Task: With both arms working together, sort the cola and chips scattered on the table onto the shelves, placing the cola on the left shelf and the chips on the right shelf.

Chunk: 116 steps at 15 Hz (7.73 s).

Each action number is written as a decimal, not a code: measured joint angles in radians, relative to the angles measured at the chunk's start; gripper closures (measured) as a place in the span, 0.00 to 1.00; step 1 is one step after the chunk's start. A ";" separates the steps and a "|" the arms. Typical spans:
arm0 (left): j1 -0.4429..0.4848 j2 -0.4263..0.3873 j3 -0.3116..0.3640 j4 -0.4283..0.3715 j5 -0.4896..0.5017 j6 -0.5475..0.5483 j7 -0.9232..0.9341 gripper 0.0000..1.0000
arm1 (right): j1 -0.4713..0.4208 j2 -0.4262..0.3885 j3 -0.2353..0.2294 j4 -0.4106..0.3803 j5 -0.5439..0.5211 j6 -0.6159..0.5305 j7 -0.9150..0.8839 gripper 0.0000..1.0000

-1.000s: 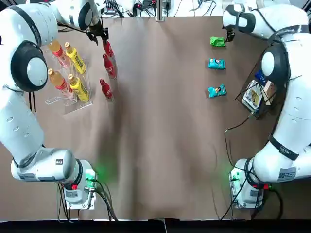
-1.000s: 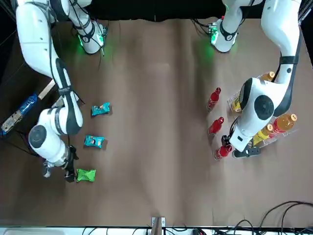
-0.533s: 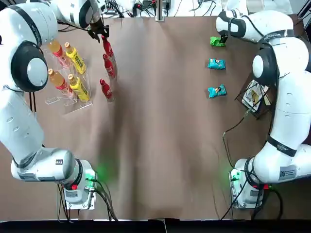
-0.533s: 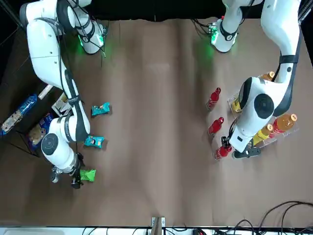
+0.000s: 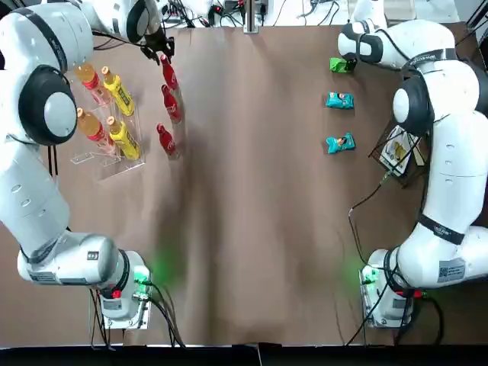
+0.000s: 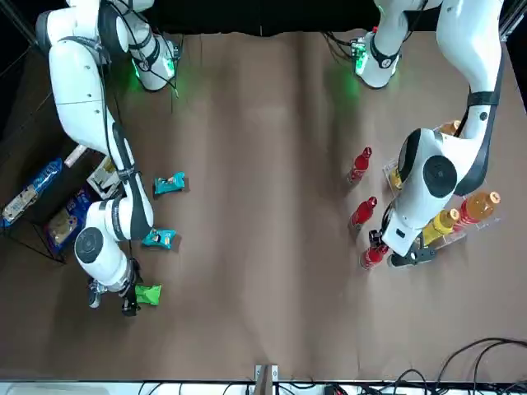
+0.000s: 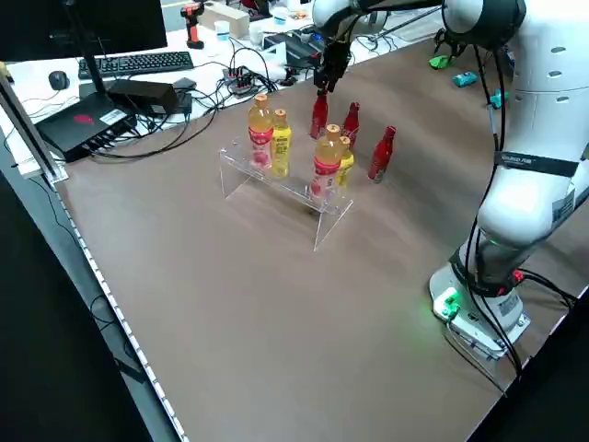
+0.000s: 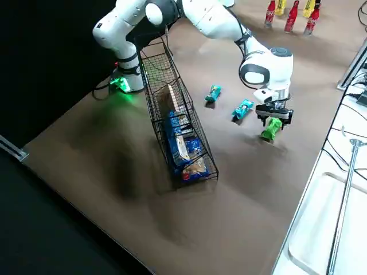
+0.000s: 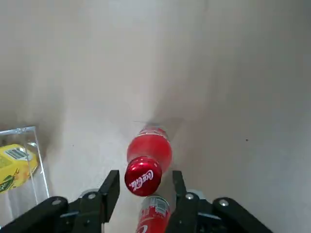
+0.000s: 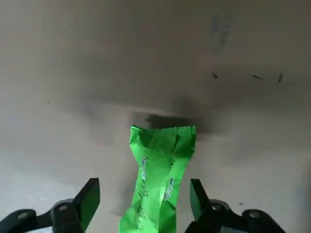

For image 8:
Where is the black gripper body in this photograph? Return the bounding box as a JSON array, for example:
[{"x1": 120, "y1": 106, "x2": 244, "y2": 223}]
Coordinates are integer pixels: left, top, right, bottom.
[{"x1": 255, "y1": 103, "x2": 294, "y2": 124}]

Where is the green chips packet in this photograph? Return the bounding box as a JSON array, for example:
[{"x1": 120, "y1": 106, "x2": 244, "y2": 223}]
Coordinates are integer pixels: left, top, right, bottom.
[{"x1": 260, "y1": 117, "x2": 282, "y2": 143}]

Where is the teal chips packet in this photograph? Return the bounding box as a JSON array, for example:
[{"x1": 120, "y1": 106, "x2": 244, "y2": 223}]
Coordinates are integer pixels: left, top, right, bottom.
[
  {"x1": 231, "y1": 99, "x2": 255, "y2": 121},
  {"x1": 204, "y1": 84, "x2": 222, "y2": 103}
]

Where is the red cola bottle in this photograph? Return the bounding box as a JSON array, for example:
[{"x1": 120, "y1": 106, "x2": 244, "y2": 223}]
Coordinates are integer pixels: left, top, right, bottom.
[
  {"x1": 303, "y1": 2, "x2": 321, "y2": 37},
  {"x1": 264, "y1": 0, "x2": 277, "y2": 29},
  {"x1": 284, "y1": 0, "x2": 299, "y2": 33}
]

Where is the blue windowed snack bag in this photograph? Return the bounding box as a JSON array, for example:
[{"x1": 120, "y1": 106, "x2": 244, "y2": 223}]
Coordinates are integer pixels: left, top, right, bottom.
[{"x1": 179, "y1": 136, "x2": 210, "y2": 184}]

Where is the blue biscuit packet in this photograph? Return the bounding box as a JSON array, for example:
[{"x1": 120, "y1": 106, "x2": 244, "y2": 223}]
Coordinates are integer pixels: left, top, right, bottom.
[{"x1": 163, "y1": 110, "x2": 192, "y2": 172}]

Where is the cream cardboard box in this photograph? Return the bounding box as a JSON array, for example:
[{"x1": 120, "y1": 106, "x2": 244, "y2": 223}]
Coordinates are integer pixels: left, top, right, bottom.
[{"x1": 156, "y1": 84, "x2": 181, "y2": 115}]

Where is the silver metal rod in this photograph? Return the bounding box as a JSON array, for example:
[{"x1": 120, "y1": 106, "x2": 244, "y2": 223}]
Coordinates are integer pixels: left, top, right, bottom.
[{"x1": 326, "y1": 138, "x2": 362, "y2": 275}]

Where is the yellow label tea bottle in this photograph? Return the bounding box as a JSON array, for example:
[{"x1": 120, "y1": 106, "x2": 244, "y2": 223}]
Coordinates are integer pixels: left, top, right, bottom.
[
  {"x1": 303, "y1": 0, "x2": 316, "y2": 18},
  {"x1": 275, "y1": 0, "x2": 288, "y2": 16}
]

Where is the white plastic tray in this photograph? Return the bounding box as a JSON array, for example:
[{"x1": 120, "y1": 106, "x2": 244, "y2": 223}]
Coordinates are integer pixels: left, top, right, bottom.
[{"x1": 288, "y1": 171, "x2": 367, "y2": 275}]

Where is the aluminium profile post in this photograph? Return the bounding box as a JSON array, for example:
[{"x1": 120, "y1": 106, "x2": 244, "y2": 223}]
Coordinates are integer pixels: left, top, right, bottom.
[{"x1": 337, "y1": 37, "x2": 367, "y2": 91}]

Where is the black wire shelf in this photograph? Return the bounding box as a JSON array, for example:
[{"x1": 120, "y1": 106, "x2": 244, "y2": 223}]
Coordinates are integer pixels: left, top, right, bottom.
[{"x1": 134, "y1": 31, "x2": 220, "y2": 195}]

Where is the black base cable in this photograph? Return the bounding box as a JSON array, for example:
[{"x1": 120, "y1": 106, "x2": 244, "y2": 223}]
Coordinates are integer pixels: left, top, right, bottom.
[{"x1": 91, "y1": 78, "x2": 120, "y2": 101}]

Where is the aluminium frame rail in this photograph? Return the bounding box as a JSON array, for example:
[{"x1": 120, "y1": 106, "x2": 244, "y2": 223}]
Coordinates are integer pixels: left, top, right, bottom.
[{"x1": 0, "y1": 134, "x2": 29, "y2": 162}]

